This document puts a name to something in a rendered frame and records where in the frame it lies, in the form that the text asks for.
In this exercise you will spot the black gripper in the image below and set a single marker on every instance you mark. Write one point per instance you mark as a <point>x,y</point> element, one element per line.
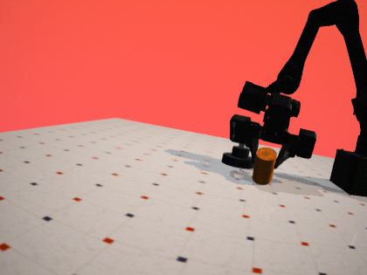
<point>244,130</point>

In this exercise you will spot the dark grey round pedestal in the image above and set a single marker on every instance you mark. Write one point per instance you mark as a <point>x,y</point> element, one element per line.
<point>238,158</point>

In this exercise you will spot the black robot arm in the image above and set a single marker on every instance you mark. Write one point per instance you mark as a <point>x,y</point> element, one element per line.
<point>343,14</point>

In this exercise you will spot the orange cylinder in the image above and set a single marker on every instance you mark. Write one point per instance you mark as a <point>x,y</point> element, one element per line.
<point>264,166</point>

